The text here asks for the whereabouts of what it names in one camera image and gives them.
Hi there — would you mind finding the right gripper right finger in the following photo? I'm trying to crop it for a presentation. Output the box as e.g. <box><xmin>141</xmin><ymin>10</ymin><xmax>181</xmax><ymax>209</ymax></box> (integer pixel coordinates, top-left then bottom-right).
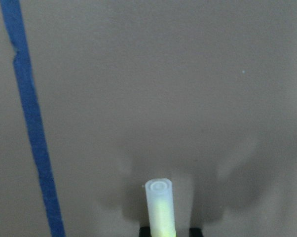
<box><xmin>189</xmin><ymin>228</ymin><xmax>203</xmax><ymax>237</ymax></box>

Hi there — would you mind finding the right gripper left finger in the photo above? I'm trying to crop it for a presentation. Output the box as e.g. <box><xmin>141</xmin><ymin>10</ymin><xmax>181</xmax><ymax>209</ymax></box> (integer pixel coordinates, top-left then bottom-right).
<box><xmin>138</xmin><ymin>227</ymin><xmax>151</xmax><ymax>237</ymax></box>

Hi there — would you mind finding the yellow highlighter pen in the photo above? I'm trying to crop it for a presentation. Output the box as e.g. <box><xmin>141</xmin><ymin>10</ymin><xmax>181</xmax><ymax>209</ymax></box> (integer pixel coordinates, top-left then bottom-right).
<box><xmin>145</xmin><ymin>178</ymin><xmax>176</xmax><ymax>237</ymax></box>

